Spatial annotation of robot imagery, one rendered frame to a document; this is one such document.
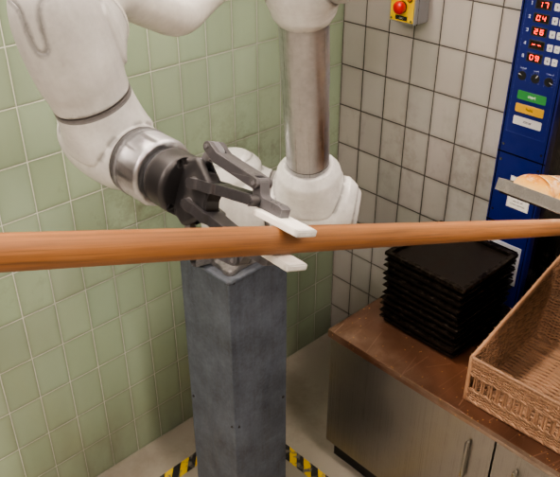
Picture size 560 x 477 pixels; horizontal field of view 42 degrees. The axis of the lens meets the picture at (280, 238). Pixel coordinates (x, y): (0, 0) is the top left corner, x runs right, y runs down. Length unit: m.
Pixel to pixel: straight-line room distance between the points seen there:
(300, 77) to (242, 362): 0.82
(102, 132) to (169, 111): 1.28
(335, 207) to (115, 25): 0.90
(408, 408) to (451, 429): 0.15
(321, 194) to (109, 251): 1.09
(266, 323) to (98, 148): 1.11
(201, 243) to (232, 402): 1.39
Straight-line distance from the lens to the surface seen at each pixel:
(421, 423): 2.23
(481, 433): 2.10
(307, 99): 1.52
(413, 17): 2.35
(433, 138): 2.48
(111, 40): 0.91
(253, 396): 2.08
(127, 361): 2.49
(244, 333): 1.91
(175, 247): 0.65
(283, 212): 0.76
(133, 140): 0.91
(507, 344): 2.21
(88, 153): 0.95
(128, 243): 0.62
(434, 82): 2.43
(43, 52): 0.89
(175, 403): 2.76
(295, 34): 1.44
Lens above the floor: 2.00
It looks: 31 degrees down
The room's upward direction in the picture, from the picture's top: straight up
